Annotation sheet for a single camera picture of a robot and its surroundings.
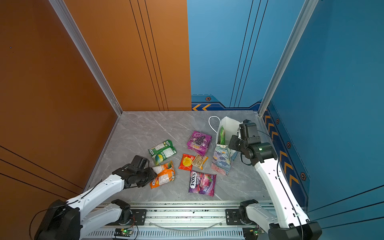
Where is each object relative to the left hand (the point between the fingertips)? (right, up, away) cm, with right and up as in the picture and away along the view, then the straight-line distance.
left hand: (156, 175), depth 86 cm
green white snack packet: (+2, +12, +8) cm, 15 cm away
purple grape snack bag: (+25, +18, +8) cm, 32 cm away
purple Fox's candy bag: (+27, -3, -4) cm, 27 cm away
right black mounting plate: (+41, -16, -14) cm, 46 cm away
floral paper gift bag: (+37, +14, -11) cm, 41 cm away
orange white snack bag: (+5, +2, -1) cm, 6 cm away
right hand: (+41, +21, -11) cm, 48 cm away
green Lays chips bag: (+37, +21, -7) cm, 43 cm away
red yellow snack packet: (+17, +6, +5) cm, 19 cm away
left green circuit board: (-12, -22, -15) cm, 29 cm away
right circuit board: (+50, -23, -15) cm, 57 cm away
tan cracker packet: (+25, +7, +6) cm, 27 cm away
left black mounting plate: (-5, -17, -12) cm, 22 cm away
